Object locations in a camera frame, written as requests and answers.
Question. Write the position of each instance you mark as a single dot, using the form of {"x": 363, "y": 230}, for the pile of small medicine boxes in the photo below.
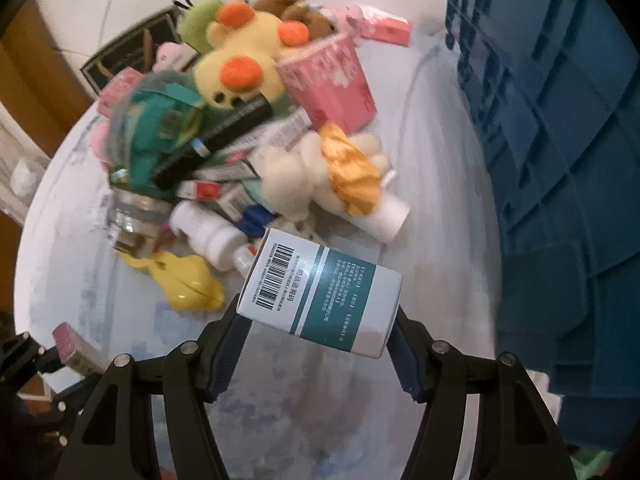
{"x": 210, "y": 190}

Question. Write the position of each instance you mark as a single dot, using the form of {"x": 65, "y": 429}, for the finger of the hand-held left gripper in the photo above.
{"x": 75, "y": 395}
{"x": 52, "y": 361}

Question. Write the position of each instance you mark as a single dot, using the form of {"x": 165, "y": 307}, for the flat pink box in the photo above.
{"x": 385, "y": 27}

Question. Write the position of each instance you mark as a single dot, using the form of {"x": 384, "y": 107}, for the black tube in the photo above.
{"x": 215, "y": 142}

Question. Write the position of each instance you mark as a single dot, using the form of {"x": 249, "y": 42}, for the white toothpaste tube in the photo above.
{"x": 287, "y": 127}

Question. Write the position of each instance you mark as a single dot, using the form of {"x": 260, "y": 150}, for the white plastic bottle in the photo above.
{"x": 385, "y": 215}
{"x": 205, "y": 232}

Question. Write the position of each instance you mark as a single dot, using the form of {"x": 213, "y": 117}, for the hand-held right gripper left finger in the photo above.
{"x": 227, "y": 360}

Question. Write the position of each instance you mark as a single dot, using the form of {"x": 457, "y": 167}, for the white fluffy plush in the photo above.
{"x": 292, "y": 170}

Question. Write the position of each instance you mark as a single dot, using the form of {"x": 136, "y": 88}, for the blue plastic crate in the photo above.
{"x": 560, "y": 160}

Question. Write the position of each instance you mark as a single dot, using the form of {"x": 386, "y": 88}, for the white and teal medicine box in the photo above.
{"x": 320, "y": 295}

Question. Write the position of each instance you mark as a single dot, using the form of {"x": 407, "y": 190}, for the pig plush with red dress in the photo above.
{"x": 170, "y": 55}

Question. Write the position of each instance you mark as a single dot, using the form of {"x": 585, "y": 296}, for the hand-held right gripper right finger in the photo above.
{"x": 405, "y": 365}

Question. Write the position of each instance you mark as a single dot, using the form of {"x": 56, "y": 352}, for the yellow scrunchie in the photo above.
{"x": 350, "y": 170}

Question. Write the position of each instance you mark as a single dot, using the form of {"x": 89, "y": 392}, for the small pink box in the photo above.
{"x": 70, "y": 342}

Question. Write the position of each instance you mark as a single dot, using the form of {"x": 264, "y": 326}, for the pink tissue pack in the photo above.
{"x": 330, "y": 85}

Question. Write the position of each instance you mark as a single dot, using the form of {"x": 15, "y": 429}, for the brown bear plush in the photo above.
{"x": 315, "y": 22}

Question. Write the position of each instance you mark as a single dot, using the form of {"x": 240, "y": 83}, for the pink floral box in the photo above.
{"x": 120, "y": 87}

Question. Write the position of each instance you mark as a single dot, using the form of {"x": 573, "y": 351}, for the black gift bag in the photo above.
{"x": 125, "y": 57}

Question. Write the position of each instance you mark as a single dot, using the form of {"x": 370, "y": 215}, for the teal soft pack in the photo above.
{"x": 150, "y": 130}

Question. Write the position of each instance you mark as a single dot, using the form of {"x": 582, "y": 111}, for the grey tape roll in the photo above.
{"x": 142, "y": 212}

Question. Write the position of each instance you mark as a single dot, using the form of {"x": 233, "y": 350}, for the pink plush toy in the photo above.
{"x": 97, "y": 135}

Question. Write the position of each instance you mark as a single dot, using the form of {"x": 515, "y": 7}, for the green plush toy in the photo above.
{"x": 197, "y": 22}

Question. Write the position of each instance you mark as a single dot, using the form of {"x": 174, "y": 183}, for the yellow duck plush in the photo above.
{"x": 245, "y": 55}

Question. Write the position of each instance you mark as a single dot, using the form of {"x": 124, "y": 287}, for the yellow banana toy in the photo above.
{"x": 180, "y": 280}

